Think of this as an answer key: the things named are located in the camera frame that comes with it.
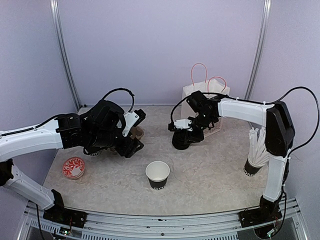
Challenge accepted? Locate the black paper coffee cup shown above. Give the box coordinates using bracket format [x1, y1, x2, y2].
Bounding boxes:
[145, 161, 170, 190]

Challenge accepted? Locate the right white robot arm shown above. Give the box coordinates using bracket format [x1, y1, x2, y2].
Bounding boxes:
[174, 90, 295, 203]

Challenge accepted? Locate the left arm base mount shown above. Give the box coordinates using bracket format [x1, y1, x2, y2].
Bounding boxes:
[43, 208, 88, 229]

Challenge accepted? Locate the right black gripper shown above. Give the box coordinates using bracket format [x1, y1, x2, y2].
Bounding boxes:
[184, 112, 216, 144]

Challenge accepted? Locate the brown cardboard cup carrier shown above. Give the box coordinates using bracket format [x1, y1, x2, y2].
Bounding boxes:
[128, 126, 144, 140]

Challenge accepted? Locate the black cup holding straws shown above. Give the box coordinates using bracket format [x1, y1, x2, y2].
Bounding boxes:
[243, 158, 263, 177]

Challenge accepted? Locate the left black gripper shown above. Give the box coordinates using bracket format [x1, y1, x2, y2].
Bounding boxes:
[88, 128, 144, 158]

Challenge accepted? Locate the bundle of white wrapped straws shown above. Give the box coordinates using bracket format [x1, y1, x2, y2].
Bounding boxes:
[248, 126, 269, 168]

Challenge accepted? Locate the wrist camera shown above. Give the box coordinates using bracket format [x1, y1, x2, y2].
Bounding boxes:
[168, 119, 193, 132]
[122, 111, 140, 137]

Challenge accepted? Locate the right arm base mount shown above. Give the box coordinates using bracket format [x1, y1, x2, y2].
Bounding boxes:
[238, 207, 283, 228]

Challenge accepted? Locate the white paper takeout bag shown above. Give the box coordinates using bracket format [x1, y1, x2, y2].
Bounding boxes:
[182, 62, 230, 138]

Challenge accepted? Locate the aluminium front frame rail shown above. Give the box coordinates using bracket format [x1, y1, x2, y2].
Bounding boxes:
[23, 197, 305, 240]

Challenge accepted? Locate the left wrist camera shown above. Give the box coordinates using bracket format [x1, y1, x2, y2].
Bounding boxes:
[122, 111, 140, 137]

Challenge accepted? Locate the stack of black cup lids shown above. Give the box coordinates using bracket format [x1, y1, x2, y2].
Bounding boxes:
[171, 131, 193, 150]

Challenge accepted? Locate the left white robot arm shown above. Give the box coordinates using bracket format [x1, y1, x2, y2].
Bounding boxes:
[0, 99, 146, 223]

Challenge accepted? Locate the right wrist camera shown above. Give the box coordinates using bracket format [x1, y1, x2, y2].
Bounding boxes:
[168, 119, 193, 132]

